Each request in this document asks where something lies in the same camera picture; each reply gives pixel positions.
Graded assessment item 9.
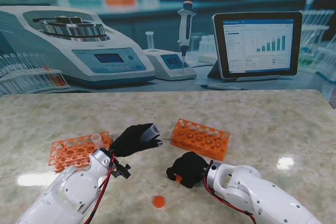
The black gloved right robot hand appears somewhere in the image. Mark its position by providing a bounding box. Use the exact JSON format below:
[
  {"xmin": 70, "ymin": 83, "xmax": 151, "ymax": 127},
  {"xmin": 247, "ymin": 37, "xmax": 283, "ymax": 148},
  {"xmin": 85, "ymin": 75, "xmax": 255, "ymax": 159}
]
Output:
[{"xmin": 166, "ymin": 152, "xmax": 211, "ymax": 188}]

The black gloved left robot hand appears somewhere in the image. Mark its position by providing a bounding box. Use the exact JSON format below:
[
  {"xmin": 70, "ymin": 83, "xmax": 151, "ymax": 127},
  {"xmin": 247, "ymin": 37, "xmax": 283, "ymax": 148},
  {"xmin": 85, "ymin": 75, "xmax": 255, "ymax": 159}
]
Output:
[{"xmin": 109, "ymin": 123, "xmax": 163, "ymax": 157}]

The clear plastic test tube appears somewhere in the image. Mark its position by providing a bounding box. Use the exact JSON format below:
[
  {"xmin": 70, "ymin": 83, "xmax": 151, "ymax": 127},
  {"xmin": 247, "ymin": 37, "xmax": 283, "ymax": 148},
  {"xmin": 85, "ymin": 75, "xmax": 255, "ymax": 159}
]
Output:
[
  {"xmin": 91, "ymin": 133, "xmax": 103, "ymax": 153},
  {"xmin": 140, "ymin": 123, "xmax": 161, "ymax": 142}
]

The orange test tube rack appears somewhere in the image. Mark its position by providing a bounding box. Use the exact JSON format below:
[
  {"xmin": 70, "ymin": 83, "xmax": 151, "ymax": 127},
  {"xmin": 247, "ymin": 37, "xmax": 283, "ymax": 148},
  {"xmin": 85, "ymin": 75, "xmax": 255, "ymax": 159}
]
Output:
[
  {"xmin": 170, "ymin": 118, "xmax": 230, "ymax": 161},
  {"xmin": 48, "ymin": 131, "xmax": 113, "ymax": 173}
]

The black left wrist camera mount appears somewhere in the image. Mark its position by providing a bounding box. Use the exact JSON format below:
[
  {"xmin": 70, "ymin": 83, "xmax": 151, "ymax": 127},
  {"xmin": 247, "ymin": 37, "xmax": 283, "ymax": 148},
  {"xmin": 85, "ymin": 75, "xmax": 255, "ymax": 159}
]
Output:
[{"xmin": 112, "ymin": 162, "xmax": 132, "ymax": 180}]

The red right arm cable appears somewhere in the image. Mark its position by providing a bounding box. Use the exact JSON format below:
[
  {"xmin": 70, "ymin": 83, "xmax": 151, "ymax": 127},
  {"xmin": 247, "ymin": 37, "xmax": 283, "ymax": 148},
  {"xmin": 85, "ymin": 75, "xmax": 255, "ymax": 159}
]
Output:
[{"xmin": 203, "ymin": 171, "xmax": 257, "ymax": 224}]

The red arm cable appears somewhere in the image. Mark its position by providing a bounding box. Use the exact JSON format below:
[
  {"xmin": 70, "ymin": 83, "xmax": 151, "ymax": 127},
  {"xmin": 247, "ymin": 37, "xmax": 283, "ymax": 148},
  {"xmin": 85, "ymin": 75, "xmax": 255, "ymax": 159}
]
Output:
[
  {"xmin": 203, "ymin": 171, "xmax": 257, "ymax": 224},
  {"xmin": 83, "ymin": 153, "xmax": 118, "ymax": 224}
]

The red left arm cable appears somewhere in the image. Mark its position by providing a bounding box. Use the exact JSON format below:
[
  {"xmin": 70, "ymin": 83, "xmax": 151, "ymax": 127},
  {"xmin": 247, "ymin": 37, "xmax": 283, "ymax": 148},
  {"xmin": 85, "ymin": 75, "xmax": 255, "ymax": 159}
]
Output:
[{"xmin": 83, "ymin": 153, "xmax": 118, "ymax": 224}]

